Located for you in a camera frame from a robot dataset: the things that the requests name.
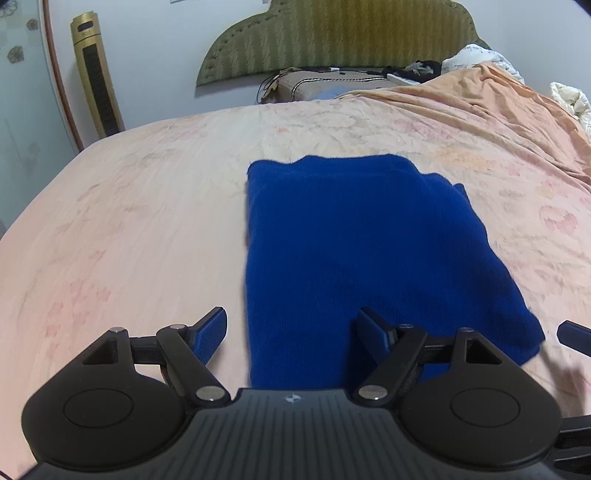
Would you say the white fluffy blanket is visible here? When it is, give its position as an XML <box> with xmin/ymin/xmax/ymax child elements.
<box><xmin>549</xmin><ymin>82</ymin><xmax>591</xmax><ymax>136</ymax></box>

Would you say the white quilt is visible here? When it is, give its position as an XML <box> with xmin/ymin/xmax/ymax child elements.
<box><xmin>440</xmin><ymin>44</ymin><xmax>526</xmax><ymax>85</ymax></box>

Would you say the pink floral bed sheet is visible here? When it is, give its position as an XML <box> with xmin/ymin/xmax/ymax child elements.
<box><xmin>0</xmin><ymin>98</ymin><xmax>591</xmax><ymax>477</ymax></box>

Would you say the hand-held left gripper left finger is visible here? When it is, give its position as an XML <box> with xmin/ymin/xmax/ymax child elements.
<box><xmin>82</xmin><ymin>306</ymin><xmax>232</xmax><ymax>408</ymax></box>

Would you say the gold tower fan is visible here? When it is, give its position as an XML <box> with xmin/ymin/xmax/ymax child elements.
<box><xmin>70</xmin><ymin>12</ymin><xmax>126</xmax><ymax>140</ymax></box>

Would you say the orange blanket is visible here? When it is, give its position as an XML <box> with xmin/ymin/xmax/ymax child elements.
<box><xmin>338</xmin><ymin>62</ymin><xmax>591</xmax><ymax>186</ymax></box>

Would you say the olive green padded headboard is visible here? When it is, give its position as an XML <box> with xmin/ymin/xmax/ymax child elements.
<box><xmin>196</xmin><ymin>0</ymin><xmax>491</xmax><ymax>89</ymax></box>

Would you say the thin black cable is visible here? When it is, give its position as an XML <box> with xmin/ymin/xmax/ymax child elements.
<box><xmin>255</xmin><ymin>68</ymin><xmax>289</xmax><ymax>105</ymax></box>

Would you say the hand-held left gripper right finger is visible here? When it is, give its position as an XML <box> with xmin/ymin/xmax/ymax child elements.
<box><xmin>355</xmin><ymin>306</ymin><xmax>505</xmax><ymax>408</ymax></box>

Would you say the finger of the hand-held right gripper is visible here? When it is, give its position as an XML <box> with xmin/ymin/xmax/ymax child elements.
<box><xmin>551</xmin><ymin>412</ymin><xmax>591</xmax><ymax>468</ymax></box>
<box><xmin>557</xmin><ymin>319</ymin><xmax>591</xmax><ymax>357</ymax></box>

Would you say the frosted glass door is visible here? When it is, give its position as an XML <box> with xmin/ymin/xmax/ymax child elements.
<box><xmin>0</xmin><ymin>0</ymin><xmax>85</xmax><ymax>228</ymax></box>

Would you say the blue knit sweater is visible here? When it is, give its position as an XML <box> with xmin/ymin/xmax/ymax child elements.
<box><xmin>245</xmin><ymin>154</ymin><xmax>546</xmax><ymax>391</ymax></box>

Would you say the dark cloth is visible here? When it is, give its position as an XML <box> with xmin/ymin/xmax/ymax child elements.
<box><xmin>396</xmin><ymin>59</ymin><xmax>444</xmax><ymax>80</ymax></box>

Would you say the brown patterned pillow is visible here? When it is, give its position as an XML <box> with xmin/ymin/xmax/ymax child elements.
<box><xmin>268</xmin><ymin>68</ymin><xmax>408</xmax><ymax>103</ymax></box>

